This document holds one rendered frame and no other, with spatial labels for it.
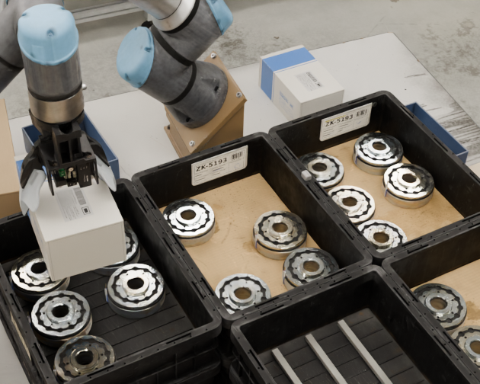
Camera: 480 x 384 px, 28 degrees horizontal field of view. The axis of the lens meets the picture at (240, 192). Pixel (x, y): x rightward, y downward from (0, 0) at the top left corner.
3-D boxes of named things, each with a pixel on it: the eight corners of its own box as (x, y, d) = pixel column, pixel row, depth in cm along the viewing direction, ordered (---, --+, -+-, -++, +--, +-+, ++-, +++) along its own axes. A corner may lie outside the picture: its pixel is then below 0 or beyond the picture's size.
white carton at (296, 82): (258, 85, 239) (260, 56, 233) (299, 73, 243) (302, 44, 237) (298, 132, 226) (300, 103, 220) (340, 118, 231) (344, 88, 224)
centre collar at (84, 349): (65, 356, 159) (64, 353, 158) (91, 343, 161) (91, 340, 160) (78, 376, 156) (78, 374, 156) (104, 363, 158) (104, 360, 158)
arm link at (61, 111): (21, 75, 132) (78, 62, 135) (25, 100, 136) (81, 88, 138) (34, 107, 128) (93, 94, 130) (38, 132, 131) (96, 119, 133)
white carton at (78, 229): (21, 196, 159) (14, 156, 152) (91, 178, 162) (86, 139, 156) (52, 281, 146) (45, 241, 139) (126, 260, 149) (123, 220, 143)
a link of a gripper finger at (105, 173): (122, 210, 148) (85, 184, 141) (110, 186, 152) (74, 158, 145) (137, 198, 148) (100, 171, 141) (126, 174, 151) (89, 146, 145)
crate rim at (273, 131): (264, 138, 193) (264, 129, 192) (385, 97, 204) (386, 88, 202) (375, 270, 168) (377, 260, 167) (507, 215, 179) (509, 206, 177)
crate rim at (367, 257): (128, 184, 182) (127, 175, 181) (264, 138, 193) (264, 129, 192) (225, 332, 158) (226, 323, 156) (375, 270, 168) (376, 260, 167)
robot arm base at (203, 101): (168, 101, 220) (138, 83, 213) (211, 53, 216) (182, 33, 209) (191, 140, 210) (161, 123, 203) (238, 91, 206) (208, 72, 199)
